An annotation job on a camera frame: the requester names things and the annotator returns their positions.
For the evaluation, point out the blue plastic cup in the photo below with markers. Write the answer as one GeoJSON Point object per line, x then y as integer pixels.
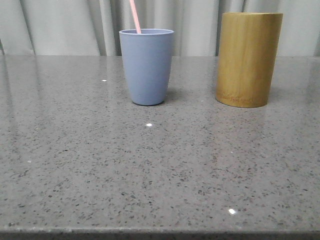
{"type": "Point", "coordinates": [147, 59]}

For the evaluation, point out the pink chopstick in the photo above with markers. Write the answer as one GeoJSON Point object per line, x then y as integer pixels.
{"type": "Point", "coordinates": [135, 16]}

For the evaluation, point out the bamboo cylinder holder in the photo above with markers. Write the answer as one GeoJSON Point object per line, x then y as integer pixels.
{"type": "Point", "coordinates": [247, 53]}

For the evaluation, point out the grey-white curtain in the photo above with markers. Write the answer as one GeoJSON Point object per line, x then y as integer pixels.
{"type": "Point", "coordinates": [91, 27]}

